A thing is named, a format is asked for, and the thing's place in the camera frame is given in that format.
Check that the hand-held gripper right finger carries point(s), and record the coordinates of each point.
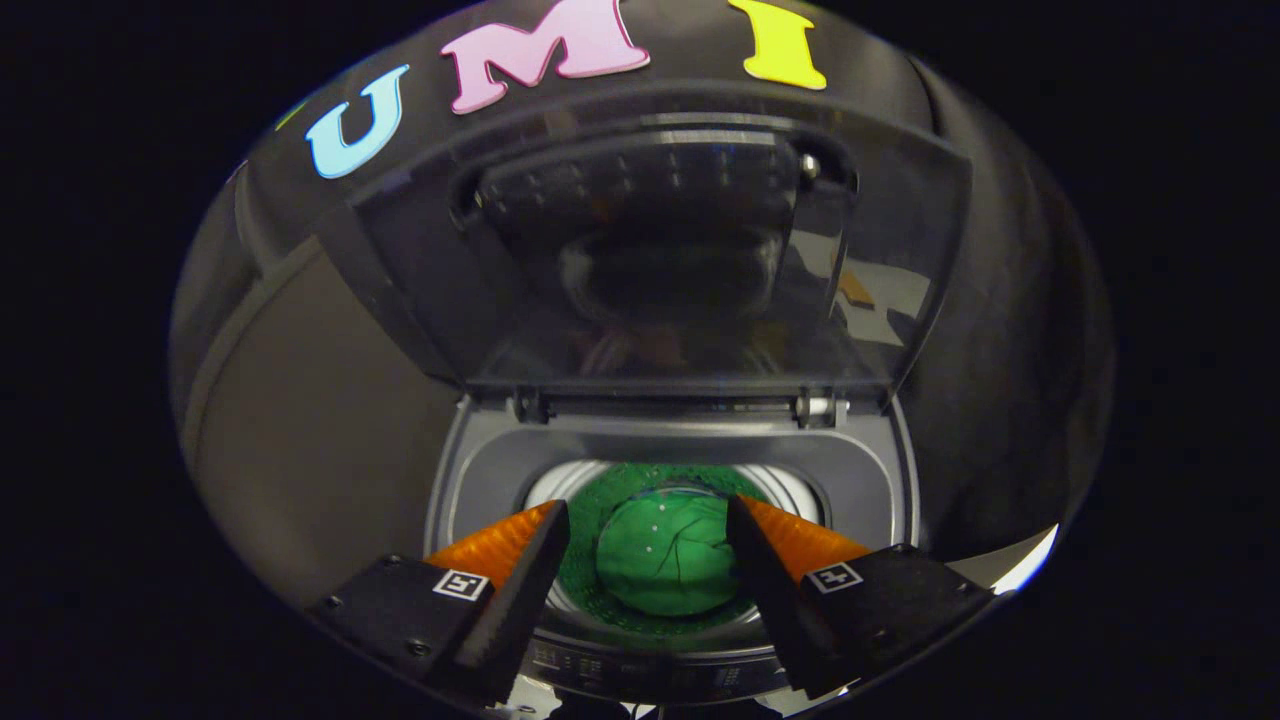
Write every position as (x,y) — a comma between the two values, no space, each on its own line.
(775,595)

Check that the dark washing machine lid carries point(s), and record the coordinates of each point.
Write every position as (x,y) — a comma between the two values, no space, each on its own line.
(650,250)

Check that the green polo shirt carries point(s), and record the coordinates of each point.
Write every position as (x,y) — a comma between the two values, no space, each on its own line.
(660,560)

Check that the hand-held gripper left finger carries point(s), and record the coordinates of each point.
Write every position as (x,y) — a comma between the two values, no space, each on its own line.
(520,600)

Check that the grey table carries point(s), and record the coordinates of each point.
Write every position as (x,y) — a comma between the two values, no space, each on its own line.
(320,450)

